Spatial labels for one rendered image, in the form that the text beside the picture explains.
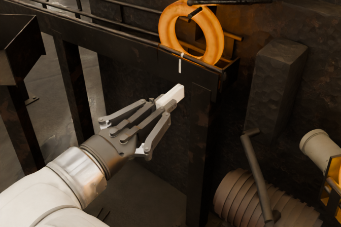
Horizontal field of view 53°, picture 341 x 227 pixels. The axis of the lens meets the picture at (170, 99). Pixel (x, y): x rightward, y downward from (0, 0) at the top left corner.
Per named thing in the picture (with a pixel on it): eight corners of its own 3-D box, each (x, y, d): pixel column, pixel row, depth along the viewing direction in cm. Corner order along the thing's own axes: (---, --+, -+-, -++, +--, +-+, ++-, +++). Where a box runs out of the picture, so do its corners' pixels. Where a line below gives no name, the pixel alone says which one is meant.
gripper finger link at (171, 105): (155, 112, 64) (167, 119, 63) (172, 98, 67) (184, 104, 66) (156, 118, 65) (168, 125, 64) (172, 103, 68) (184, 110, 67)
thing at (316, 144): (321, 149, 72) (328, 125, 68) (352, 179, 64) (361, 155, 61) (296, 154, 70) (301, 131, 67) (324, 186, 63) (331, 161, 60)
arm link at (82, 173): (88, 220, 54) (115, 194, 58) (74, 187, 48) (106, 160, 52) (54, 189, 59) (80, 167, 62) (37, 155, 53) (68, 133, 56)
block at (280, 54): (261, 113, 92) (278, 32, 77) (289, 126, 88) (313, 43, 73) (240, 135, 85) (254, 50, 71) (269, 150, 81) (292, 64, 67)
